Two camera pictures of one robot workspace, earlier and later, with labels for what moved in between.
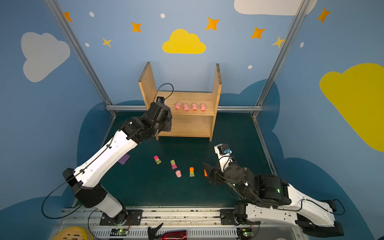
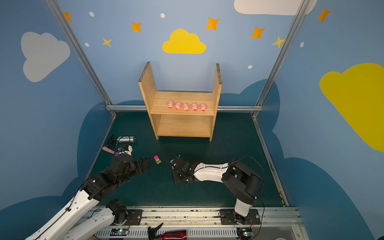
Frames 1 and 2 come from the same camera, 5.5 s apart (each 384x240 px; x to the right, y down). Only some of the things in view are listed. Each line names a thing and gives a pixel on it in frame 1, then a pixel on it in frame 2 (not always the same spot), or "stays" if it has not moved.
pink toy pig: [177, 106] stays
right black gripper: [214, 175] to [178, 169]
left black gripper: [163, 116] to [141, 165]
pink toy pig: [186, 107] stays
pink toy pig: [194, 107] stays
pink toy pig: [203, 107] stays
